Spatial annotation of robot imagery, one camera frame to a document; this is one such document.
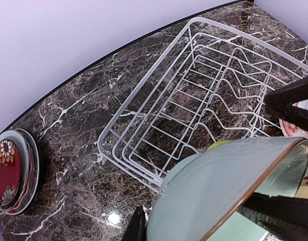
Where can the lime green bowl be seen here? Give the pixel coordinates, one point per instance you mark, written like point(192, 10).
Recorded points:
point(218, 143)

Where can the white wire dish rack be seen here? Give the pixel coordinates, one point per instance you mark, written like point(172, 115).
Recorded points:
point(208, 85)

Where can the dark red floral bowl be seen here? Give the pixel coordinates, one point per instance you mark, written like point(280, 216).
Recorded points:
point(10, 172)

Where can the light teal plate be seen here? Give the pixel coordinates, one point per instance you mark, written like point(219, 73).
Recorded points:
point(22, 146)

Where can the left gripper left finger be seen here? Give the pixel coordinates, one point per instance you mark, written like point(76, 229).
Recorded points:
point(136, 229)

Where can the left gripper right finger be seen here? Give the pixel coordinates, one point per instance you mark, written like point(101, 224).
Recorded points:
point(284, 217)

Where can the light teal bowl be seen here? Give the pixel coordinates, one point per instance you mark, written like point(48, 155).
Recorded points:
point(199, 198)

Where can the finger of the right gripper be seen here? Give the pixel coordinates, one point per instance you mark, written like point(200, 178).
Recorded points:
point(280, 103)

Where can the pink and white cup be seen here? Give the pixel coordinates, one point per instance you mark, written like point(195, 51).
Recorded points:
point(290, 130)

